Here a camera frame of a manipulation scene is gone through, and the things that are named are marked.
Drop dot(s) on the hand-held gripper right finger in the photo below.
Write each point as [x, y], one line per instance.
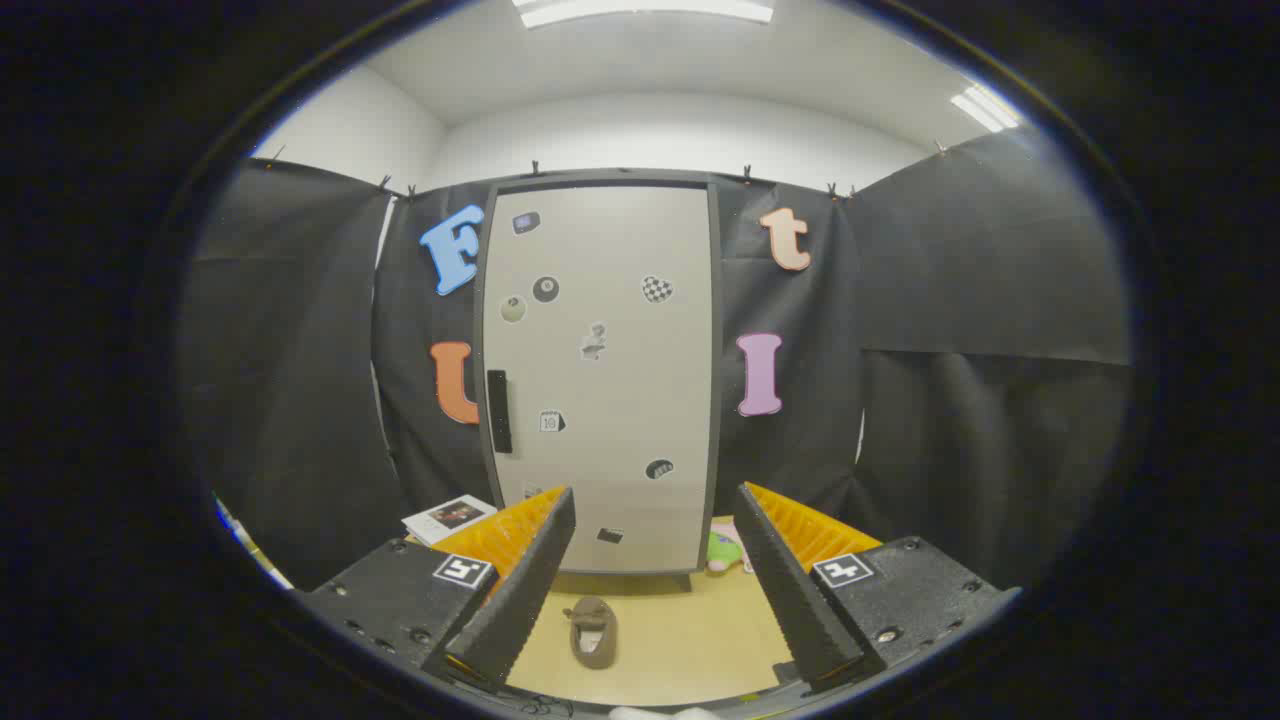
[795, 600]

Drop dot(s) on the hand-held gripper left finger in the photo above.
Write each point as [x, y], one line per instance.
[520, 600]

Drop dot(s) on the brown fuzzy shoe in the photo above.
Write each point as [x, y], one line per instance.
[592, 640]

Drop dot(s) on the dark grey shoe cabinet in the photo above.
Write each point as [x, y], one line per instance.
[717, 420]

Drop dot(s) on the beige shoe cabinet door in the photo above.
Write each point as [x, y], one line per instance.
[620, 400]

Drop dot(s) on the pink and green plush toy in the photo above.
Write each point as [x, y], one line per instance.
[722, 550]

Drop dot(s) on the white book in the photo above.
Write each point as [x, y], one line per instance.
[445, 520]

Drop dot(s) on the cluttered white side table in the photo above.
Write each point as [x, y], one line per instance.
[245, 540]

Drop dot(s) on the black backdrop cloth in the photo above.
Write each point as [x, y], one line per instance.
[950, 300]

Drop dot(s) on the row of black cloth clips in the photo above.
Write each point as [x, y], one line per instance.
[535, 167]

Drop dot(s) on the small ceiling light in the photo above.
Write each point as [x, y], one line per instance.
[985, 108]

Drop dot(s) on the long ceiling light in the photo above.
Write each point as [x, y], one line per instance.
[640, 10]

